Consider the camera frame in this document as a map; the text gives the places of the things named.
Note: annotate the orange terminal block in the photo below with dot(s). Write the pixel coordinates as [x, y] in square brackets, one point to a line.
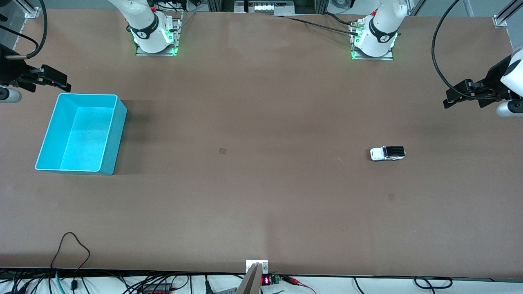
[157, 291]

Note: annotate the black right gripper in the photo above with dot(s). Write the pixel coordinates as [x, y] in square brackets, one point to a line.
[10, 69]

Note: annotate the red LED display module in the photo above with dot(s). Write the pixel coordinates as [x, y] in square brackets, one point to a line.
[266, 281]

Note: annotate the turquoise plastic bin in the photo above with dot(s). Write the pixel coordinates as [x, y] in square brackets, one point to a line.
[86, 139]

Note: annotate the grey adapter block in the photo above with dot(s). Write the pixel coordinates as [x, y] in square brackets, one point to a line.
[224, 291]

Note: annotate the white toy jeep black roof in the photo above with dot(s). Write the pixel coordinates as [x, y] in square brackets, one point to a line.
[388, 153]

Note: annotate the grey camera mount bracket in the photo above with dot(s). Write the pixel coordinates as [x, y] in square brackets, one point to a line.
[251, 281]

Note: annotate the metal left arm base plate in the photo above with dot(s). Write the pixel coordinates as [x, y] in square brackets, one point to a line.
[388, 58]

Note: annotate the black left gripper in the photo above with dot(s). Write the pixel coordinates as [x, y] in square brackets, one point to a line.
[493, 79]

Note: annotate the white power box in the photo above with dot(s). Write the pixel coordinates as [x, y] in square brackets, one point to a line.
[265, 7]

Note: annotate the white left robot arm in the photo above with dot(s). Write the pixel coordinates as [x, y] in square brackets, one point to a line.
[382, 28]

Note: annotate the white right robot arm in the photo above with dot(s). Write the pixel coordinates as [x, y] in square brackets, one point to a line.
[145, 20]

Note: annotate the aluminium frame profile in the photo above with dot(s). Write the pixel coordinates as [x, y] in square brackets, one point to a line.
[500, 19]
[30, 10]

